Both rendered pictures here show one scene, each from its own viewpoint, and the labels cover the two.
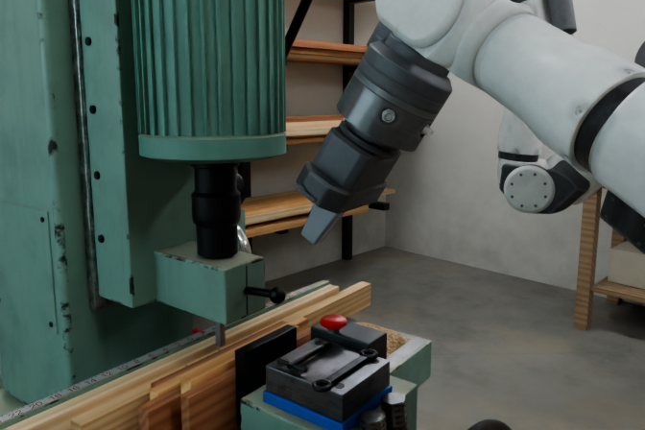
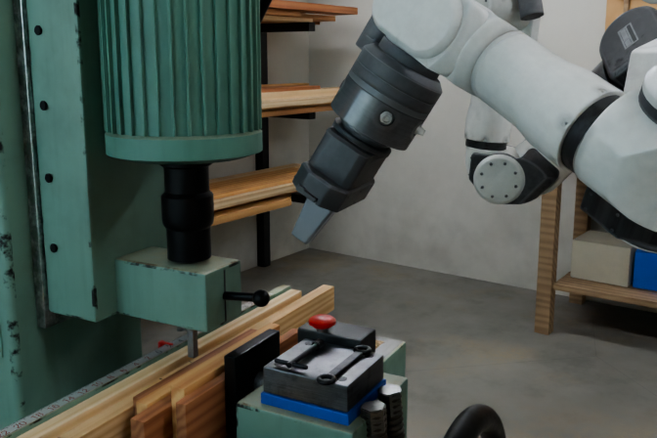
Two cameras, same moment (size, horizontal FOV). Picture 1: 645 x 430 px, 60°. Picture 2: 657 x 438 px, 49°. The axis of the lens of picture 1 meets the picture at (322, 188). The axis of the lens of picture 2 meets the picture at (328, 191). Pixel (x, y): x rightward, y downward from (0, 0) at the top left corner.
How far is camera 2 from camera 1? 0.19 m
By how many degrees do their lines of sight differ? 9
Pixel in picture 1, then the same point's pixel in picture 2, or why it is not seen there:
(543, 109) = (535, 120)
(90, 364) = (39, 388)
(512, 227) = (461, 219)
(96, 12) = not seen: outside the picture
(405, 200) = not seen: hidden behind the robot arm
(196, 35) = (179, 32)
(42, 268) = not seen: outside the picture
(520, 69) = (514, 83)
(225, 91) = (208, 89)
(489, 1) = (484, 20)
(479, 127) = not seen: hidden behind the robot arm
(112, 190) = (69, 194)
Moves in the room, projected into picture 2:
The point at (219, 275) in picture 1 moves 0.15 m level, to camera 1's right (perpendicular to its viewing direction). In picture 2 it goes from (198, 281) to (331, 275)
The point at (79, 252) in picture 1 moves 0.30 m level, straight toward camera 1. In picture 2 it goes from (25, 264) to (98, 347)
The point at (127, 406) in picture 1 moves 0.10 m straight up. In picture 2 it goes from (111, 421) to (107, 329)
